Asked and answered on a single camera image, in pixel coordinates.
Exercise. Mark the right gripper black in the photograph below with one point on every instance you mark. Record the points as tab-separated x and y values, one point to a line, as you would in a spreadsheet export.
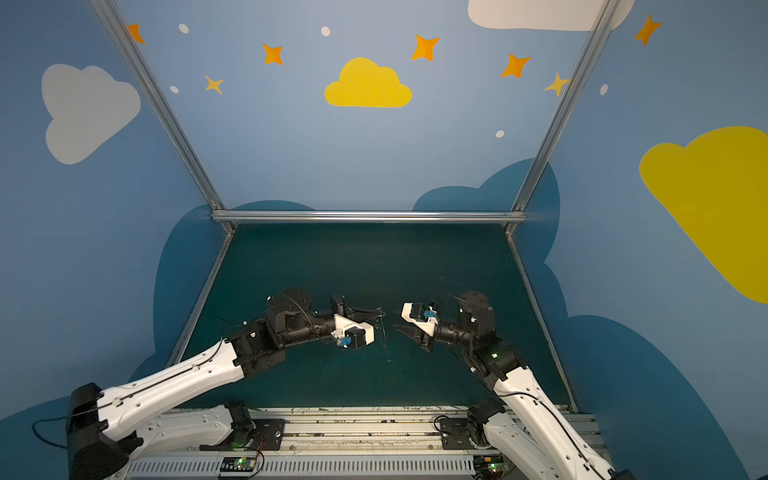
422	336

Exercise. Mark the silver perforated metal key plate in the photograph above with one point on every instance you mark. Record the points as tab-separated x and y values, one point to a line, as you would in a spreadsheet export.
381	330

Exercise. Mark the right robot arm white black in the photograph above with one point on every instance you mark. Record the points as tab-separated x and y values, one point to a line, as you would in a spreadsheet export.
522	423

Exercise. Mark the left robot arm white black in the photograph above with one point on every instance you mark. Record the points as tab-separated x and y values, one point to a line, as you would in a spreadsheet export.
108	428

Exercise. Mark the right green circuit board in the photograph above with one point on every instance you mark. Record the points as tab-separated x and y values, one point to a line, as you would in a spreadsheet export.
487	467

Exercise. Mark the green circuit board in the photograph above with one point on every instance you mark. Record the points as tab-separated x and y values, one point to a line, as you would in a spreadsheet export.
238	467
487	467

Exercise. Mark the left green circuit board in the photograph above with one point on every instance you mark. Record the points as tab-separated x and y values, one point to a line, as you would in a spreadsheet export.
238	467

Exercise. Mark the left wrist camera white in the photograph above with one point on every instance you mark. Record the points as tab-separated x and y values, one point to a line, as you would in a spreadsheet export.
352	335

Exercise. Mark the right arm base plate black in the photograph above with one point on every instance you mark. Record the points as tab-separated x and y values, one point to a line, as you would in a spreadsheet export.
459	433

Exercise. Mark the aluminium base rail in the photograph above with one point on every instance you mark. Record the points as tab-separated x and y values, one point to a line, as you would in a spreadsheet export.
336	431

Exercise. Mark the white slotted cable duct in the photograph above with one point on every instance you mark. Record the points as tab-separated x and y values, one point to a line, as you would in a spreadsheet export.
306	467

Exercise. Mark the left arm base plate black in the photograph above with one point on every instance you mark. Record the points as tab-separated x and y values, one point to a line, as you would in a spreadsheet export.
257	435

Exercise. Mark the back horizontal aluminium frame bar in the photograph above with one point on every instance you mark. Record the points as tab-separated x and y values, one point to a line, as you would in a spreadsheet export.
263	216

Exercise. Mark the right diagonal aluminium frame post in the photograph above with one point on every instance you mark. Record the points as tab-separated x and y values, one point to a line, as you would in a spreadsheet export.
583	68

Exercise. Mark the diagonal aluminium frame post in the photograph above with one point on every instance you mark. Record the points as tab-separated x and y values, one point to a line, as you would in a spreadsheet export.
583	68
118	30

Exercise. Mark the left diagonal aluminium frame post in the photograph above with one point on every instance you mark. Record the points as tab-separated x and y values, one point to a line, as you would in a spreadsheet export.
118	30

